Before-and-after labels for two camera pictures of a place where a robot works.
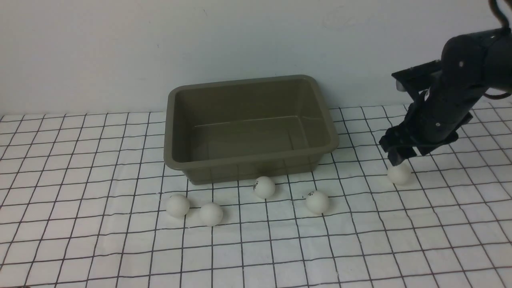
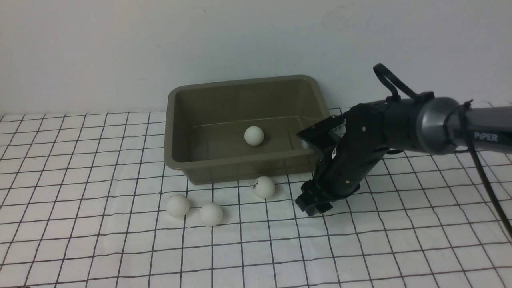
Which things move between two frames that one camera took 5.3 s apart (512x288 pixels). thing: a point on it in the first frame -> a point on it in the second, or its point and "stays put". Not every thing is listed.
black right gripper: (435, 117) -> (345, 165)
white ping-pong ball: (264, 187) stays put
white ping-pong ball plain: (211, 214) stays put
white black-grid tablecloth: (89, 201) stays put
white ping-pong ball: (400, 175) -> (254, 135)
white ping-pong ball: (177, 206) stays put
